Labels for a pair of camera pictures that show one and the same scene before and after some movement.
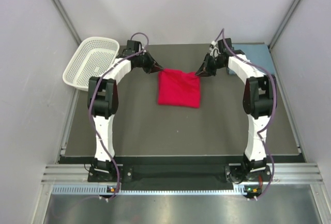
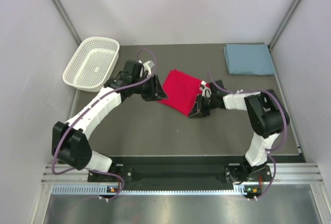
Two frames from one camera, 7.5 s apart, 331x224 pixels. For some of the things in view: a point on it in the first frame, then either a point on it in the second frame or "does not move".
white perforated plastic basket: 91,59 does not move
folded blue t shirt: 259,55 does not move
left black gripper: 152,66 -> 152,93
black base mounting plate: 179,169 does not move
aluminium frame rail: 301,173 does not move
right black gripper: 202,71 -> 199,106
